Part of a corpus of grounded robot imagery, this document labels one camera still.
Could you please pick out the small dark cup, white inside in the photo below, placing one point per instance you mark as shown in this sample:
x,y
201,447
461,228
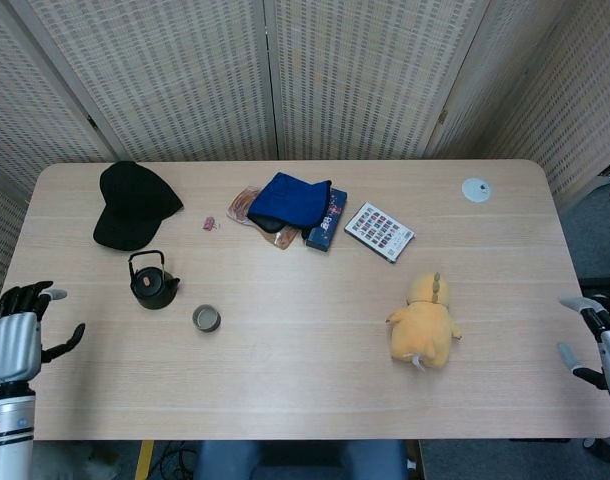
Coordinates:
x,y
207,327

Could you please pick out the yellow floor strip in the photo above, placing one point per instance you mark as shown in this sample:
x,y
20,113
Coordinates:
x,y
145,460

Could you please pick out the black baseball cap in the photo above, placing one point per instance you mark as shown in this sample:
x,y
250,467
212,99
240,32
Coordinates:
x,y
130,205

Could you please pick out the woven folding screen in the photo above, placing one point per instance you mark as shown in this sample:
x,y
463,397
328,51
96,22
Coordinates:
x,y
185,75

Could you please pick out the orange snack packet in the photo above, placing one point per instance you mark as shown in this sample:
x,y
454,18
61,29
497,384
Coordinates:
x,y
239,207

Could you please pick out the brass screen hinge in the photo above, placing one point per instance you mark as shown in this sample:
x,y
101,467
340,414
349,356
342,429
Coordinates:
x,y
443,118

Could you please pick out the left silver and black robot hand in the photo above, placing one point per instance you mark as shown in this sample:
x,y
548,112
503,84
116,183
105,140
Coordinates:
x,y
12,347

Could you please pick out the yellow plush toy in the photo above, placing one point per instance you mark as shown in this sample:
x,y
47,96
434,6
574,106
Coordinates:
x,y
422,325

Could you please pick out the black soft case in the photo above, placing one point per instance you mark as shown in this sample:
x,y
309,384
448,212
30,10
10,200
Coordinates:
x,y
267,225

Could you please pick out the pink binder clip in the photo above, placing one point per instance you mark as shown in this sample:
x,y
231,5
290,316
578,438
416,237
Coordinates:
x,y
208,224

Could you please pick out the dark blue printed box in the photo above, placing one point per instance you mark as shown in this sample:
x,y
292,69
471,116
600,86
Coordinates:
x,y
325,231

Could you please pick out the blue fabric pouch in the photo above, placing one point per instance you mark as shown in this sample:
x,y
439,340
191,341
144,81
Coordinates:
x,y
290,200

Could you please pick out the black metal table foot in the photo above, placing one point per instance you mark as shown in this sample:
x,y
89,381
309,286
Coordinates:
x,y
597,446

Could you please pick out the black teapot with wooden knob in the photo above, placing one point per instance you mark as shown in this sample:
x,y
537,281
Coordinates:
x,y
152,296

